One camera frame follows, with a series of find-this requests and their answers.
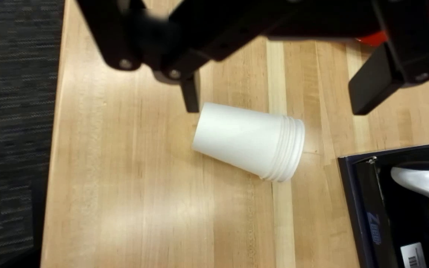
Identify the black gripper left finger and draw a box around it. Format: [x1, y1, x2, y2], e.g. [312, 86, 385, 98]
[74, 0, 275, 114]

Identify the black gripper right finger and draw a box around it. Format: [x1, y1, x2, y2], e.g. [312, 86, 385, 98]
[346, 0, 429, 115]

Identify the white game controller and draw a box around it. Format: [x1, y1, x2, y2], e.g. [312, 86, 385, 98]
[390, 165, 429, 268]

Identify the black controller stand box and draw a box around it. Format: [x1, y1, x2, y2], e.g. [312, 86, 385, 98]
[336, 144, 429, 268]

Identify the white paper cup stack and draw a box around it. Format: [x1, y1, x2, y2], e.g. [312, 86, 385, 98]
[190, 101, 306, 182]

